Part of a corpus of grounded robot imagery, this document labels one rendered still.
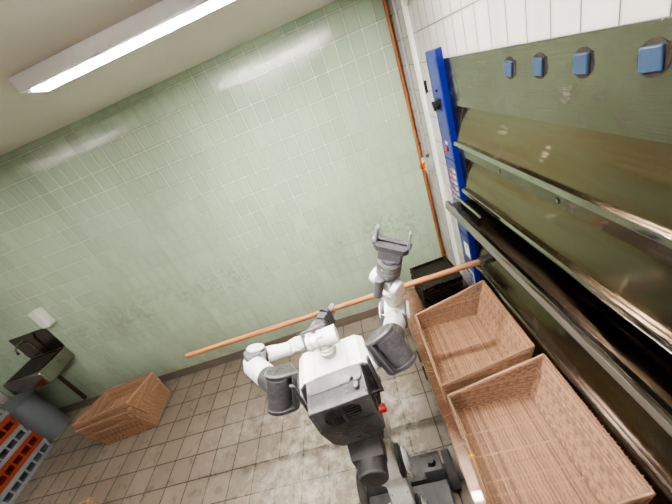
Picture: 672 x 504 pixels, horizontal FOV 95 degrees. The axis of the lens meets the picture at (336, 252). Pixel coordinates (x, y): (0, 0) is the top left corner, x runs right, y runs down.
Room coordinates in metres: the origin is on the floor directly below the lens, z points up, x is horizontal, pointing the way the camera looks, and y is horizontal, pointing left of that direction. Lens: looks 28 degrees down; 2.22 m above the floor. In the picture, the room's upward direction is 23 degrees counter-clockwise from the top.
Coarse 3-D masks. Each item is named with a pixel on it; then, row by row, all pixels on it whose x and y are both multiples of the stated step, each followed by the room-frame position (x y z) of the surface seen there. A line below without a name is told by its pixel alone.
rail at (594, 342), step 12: (504, 252) 0.93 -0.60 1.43; (516, 264) 0.84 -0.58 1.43; (528, 276) 0.76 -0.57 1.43; (540, 288) 0.70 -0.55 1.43; (552, 300) 0.64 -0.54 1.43; (564, 312) 0.58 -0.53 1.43; (576, 324) 0.54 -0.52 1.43; (588, 336) 0.49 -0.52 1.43; (600, 348) 0.45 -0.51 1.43; (612, 360) 0.41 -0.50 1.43; (624, 372) 0.38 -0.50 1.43; (636, 384) 0.35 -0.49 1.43; (648, 396) 0.32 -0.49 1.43; (660, 408) 0.30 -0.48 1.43
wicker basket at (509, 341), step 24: (432, 312) 1.51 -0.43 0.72; (456, 312) 1.48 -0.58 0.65; (480, 312) 1.42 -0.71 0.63; (504, 312) 1.18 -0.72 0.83; (432, 336) 1.44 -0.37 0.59; (456, 336) 1.36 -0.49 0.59; (480, 336) 1.29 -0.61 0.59; (504, 336) 1.15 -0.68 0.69; (432, 360) 1.16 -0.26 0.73; (456, 360) 1.20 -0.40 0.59; (504, 360) 0.94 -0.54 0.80; (456, 384) 0.99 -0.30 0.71
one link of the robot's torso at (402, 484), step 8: (408, 456) 0.82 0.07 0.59; (408, 464) 0.77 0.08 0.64; (408, 472) 0.76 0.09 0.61; (400, 480) 0.78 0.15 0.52; (408, 480) 0.79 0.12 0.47; (392, 488) 0.77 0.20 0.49; (400, 488) 0.77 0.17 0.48; (408, 488) 0.76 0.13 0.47; (392, 496) 0.76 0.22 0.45; (400, 496) 0.75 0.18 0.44; (408, 496) 0.74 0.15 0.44; (416, 496) 0.77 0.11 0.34
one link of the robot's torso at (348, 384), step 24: (360, 336) 0.87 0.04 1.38; (312, 360) 0.84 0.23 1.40; (336, 360) 0.79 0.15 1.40; (360, 360) 0.75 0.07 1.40; (312, 384) 0.73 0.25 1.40; (336, 384) 0.70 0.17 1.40; (360, 384) 0.73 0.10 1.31; (312, 408) 0.65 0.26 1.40; (336, 408) 0.63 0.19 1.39; (360, 408) 0.62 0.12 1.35; (384, 408) 0.67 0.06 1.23; (336, 432) 0.64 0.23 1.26; (360, 432) 0.66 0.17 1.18
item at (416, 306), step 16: (416, 304) 1.78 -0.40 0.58; (416, 336) 1.50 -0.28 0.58; (480, 352) 1.20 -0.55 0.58; (432, 368) 1.22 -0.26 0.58; (432, 384) 1.13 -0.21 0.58; (448, 416) 0.93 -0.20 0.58; (448, 432) 0.86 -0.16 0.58; (464, 448) 0.77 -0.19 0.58; (560, 448) 0.62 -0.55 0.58; (464, 464) 0.71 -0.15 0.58; (480, 464) 0.69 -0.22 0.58; (480, 496) 0.58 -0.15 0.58; (528, 496) 0.52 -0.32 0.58
